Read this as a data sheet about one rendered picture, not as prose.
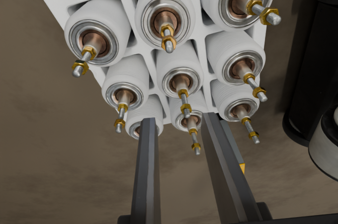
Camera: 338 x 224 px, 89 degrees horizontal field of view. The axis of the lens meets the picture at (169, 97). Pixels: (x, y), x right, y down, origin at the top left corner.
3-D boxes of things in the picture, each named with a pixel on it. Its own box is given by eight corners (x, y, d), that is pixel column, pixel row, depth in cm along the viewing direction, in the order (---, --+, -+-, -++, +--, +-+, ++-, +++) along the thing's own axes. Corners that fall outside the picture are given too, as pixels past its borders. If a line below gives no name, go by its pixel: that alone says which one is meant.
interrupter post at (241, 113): (232, 110, 41) (237, 121, 38) (239, 104, 39) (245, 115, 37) (239, 114, 42) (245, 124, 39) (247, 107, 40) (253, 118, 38)
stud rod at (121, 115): (122, 98, 34) (115, 129, 28) (127, 100, 34) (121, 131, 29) (120, 102, 34) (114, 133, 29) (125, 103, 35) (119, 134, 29)
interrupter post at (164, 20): (168, 11, 26) (169, 18, 23) (176, 25, 27) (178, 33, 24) (154, 20, 26) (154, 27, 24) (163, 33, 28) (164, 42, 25)
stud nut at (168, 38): (174, 32, 21) (174, 35, 20) (177, 45, 22) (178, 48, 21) (158, 38, 21) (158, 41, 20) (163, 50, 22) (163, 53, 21)
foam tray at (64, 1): (236, -74, 38) (281, -85, 25) (235, 71, 63) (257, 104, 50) (76, -20, 42) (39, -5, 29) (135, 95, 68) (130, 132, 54)
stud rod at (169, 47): (168, 22, 25) (172, 44, 19) (170, 28, 26) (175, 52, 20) (161, 24, 25) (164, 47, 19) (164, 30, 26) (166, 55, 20)
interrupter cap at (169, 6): (174, -18, 23) (174, -17, 23) (197, 30, 28) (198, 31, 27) (130, 14, 26) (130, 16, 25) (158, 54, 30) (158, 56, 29)
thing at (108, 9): (119, 39, 46) (105, 78, 32) (85, 12, 41) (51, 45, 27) (142, 10, 42) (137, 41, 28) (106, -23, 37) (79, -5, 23)
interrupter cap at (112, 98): (106, 77, 32) (106, 79, 32) (146, 84, 34) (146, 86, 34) (105, 105, 37) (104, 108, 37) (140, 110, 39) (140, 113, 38)
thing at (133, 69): (116, 34, 45) (100, 72, 31) (153, 43, 47) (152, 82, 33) (114, 66, 51) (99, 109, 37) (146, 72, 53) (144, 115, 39)
